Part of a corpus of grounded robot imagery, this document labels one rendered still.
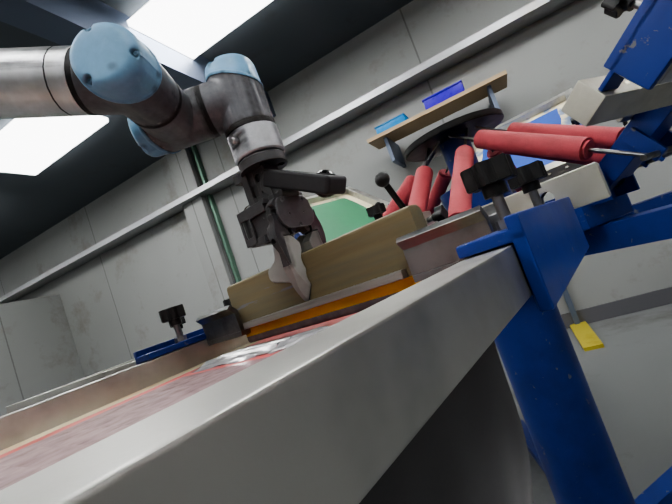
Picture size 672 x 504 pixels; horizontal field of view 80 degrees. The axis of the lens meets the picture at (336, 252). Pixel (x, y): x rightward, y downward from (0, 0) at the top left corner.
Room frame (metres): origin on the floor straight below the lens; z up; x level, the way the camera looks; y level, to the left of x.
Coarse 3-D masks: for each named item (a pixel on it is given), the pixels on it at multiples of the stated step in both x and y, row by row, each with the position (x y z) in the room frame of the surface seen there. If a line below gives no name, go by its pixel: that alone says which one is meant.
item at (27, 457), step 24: (288, 336) 0.59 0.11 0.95; (168, 384) 0.52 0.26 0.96; (192, 384) 0.43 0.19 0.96; (120, 408) 0.45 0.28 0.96; (144, 408) 0.38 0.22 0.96; (72, 432) 0.39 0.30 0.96; (96, 432) 0.34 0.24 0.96; (0, 456) 0.41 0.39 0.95; (24, 456) 0.35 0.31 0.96; (48, 456) 0.31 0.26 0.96; (0, 480) 0.28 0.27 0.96
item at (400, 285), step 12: (384, 288) 0.49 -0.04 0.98; (396, 288) 0.48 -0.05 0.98; (348, 300) 0.52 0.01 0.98; (360, 300) 0.51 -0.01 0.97; (300, 312) 0.58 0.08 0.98; (312, 312) 0.56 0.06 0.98; (324, 312) 0.55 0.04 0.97; (264, 324) 0.63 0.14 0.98; (276, 324) 0.61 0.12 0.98; (288, 324) 0.60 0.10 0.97
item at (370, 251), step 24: (384, 216) 0.46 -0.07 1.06; (408, 216) 0.44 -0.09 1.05; (336, 240) 0.50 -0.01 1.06; (360, 240) 0.48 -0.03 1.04; (384, 240) 0.46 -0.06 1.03; (312, 264) 0.53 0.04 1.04; (336, 264) 0.51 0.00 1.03; (360, 264) 0.49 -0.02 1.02; (384, 264) 0.47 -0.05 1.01; (240, 288) 0.63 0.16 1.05; (264, 288) 0.60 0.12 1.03; (288, 288) 0.57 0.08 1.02; (312, 288) 0.54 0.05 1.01; (336, 288) 0.52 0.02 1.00; (240, 312) 0.64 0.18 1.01; (264, 312) 0.61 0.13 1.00
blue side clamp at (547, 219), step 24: (528, 216) 0.30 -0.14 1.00; (552, 216) 0.37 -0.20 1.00; (576, 216) 0.50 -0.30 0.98; (480, 240) 0.29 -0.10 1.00; (504, 240) 0.28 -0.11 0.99; (528, 240) 0.27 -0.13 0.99; (552, 240) 0.34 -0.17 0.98; (576, 240) 0.44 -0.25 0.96; (528, 264) 0.27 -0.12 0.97; (552, 264) 0.31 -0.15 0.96; (576, 264) 0.39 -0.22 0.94; (552, 288) 0.28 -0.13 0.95
